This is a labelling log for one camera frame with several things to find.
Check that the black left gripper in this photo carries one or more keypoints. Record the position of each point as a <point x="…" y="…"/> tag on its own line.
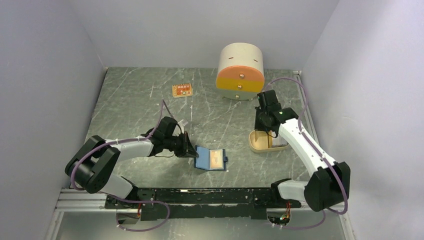
<point x="187" y="149"/>

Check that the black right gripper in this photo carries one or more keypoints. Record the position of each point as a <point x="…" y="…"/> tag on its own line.
<point x="258" y="126"/>

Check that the blue card holder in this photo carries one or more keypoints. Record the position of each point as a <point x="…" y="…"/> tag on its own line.
<point x="203" y="160"/>

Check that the stack of credit cards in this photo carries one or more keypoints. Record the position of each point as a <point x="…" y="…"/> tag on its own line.
<point x="278" y="141"/>

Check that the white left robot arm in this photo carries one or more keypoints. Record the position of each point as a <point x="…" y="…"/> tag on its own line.
<point x="91" y="168"/>

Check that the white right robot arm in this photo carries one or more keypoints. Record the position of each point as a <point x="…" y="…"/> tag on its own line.
<point x="329" y="180"/>

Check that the beige card tray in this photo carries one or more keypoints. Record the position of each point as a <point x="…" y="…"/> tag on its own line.
<point x="260" y="141"/>

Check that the orange patterned card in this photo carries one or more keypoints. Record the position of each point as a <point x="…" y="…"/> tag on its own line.
<point x="182" y="90"/>

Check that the round pastel drawer cabinet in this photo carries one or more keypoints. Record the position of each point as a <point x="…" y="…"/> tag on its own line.
<point x="240" y="73"/>

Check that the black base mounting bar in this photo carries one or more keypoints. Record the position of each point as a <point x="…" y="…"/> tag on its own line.
<point x="197" y="203"/>

